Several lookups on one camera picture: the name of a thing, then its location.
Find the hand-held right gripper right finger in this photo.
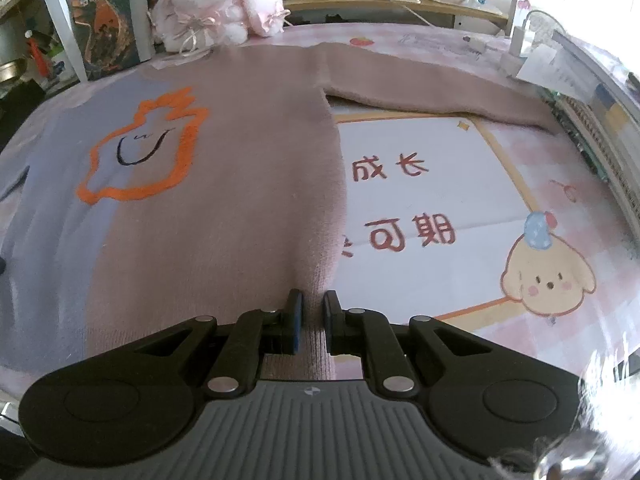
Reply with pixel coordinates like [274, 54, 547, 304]
[322, 290, 503, 401]

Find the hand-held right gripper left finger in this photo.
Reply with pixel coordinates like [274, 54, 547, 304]
[122, 288, 305, 401]

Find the pink and lavender knit sweater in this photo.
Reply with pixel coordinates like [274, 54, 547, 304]
[0, 40, 558, 386]

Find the pink checked cartoon printed mat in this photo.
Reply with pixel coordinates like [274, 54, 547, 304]
[0, 22, 640, 396]

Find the clear fuzzy charm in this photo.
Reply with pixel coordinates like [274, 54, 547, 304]
[490, 345, 640, 480]

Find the wooden shelf board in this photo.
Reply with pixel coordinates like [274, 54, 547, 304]
[282, 0, 511, 27]

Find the pink and white bunny plush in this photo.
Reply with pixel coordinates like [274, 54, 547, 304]
[150, 0, 292, 55]

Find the white paper sheet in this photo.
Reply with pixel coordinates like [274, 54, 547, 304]
[515, 42, 603, 102]

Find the white charger plug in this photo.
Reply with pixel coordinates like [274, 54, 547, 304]
[501, 9, 552, 79]

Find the stack of notebooks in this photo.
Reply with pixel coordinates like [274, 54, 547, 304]
[544, 29, 640, 273]

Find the dark book with orange print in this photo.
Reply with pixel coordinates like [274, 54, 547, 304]
[70, 0, 144, 82]

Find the red tassel ornament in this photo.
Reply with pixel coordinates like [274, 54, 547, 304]
[25, 30, 47, 79]

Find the metal bowl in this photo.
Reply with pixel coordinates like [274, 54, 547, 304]
[0, 57, 29, 86]

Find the white shelf frame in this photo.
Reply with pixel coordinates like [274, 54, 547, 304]
[32, 0, 157, 84]

